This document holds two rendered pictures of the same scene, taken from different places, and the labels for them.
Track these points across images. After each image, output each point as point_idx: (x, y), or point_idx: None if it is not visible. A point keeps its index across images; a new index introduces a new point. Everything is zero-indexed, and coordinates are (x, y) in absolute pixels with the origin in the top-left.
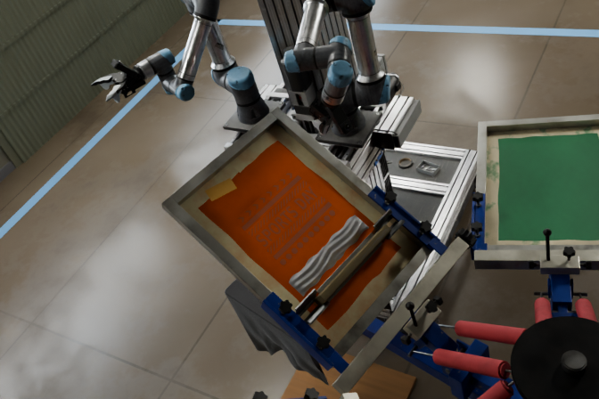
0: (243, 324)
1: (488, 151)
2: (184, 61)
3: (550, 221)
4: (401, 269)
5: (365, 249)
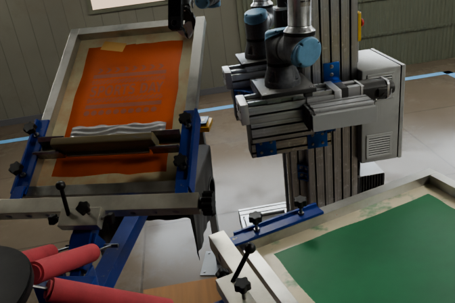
0: None
1: (400, 195)
2: None
3: (338, 281)
4: None
5: (114, 135)
